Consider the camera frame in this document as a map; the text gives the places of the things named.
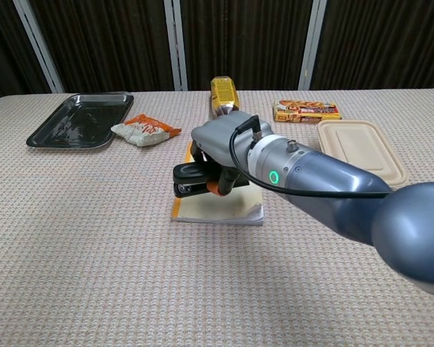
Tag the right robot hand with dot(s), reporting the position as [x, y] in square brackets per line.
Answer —
[220, 152]

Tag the small black device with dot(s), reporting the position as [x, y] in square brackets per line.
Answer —
[190, 179]

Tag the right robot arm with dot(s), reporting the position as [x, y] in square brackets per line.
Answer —
[347, 202]

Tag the cream notebook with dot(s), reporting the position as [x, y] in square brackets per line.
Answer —
[220, 206]

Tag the yellow labelled tea bottle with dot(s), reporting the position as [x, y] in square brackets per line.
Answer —
[224, 95]

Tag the orange white snack packet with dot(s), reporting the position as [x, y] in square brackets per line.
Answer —
[144, 129]

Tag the yellow curry box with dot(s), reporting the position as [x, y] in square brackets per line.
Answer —
[305, 110]

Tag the beige lidded food container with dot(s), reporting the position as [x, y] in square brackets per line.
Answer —
[361, 150]

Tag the dark metal tray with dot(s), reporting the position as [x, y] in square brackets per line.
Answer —
[81, 121]

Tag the pink woven tablecloth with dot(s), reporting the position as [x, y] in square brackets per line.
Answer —
[94, 253]

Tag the grey partition post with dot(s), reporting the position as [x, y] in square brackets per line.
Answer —
[40, 45]
[177, 45]
[311, 43]

